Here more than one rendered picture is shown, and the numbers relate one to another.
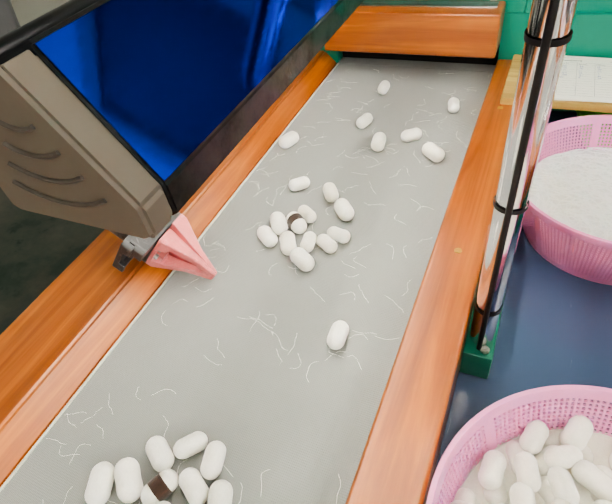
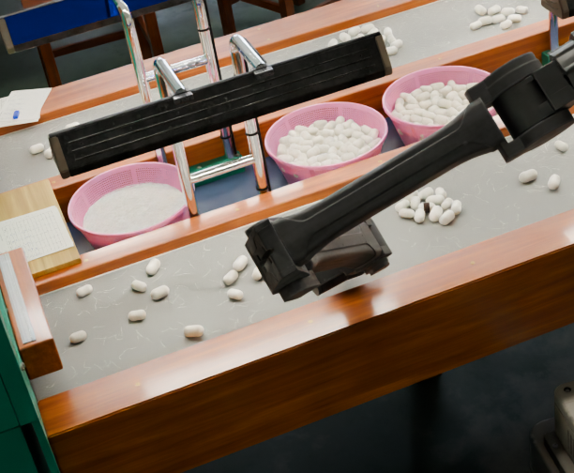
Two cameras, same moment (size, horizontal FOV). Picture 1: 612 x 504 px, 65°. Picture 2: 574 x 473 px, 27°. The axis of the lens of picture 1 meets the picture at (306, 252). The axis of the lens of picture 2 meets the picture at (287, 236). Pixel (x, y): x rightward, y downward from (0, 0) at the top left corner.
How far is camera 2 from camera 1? 230 cm
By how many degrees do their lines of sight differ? 91
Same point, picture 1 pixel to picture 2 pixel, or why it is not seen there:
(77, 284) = (405, 291)
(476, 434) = (318, 170)
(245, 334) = not seen: hidden behind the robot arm
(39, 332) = (439, 275)
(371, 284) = not seen: hidden behind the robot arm
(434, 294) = (270, 201)
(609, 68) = (13, 237)
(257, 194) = (260, 310)
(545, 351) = not seen: hidden behind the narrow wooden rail
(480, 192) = (186, 224)
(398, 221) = (225, 250)
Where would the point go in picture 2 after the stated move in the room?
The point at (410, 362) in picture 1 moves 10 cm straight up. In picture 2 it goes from (309, 188) to (303, 146)
